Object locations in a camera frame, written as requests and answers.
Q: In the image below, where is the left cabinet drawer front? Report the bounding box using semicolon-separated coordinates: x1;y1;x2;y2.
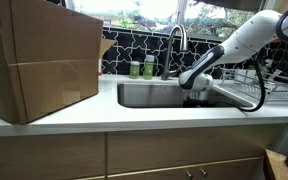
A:
0;133;105;180

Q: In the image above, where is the stainless steel sink basin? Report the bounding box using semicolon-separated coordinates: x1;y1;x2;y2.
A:
117;82;252;108

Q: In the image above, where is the wooden board lower right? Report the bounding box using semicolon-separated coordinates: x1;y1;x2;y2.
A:
263;149;288;180

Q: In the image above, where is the wooden cabinet front under sink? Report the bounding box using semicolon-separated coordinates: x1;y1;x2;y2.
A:
106;125;283;180

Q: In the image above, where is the tall green soap bottle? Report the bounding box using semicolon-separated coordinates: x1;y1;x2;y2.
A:
143;55;154;80

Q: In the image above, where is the large brown cardboard box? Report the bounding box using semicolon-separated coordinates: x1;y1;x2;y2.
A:
0;0;103;124

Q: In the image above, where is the brushed steel gooseneck faucet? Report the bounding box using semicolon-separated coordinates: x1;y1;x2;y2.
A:
161;24;188;81

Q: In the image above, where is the right round cabinet knob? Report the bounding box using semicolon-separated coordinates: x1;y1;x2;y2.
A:
200;168;208;177

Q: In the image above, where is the short green soap bottle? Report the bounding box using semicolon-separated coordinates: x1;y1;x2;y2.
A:
130;61;140;79

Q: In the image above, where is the metal wire dish rack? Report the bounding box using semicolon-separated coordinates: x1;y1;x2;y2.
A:
221;69;288;105

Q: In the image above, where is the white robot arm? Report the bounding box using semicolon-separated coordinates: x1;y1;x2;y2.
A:
179;10;288;90

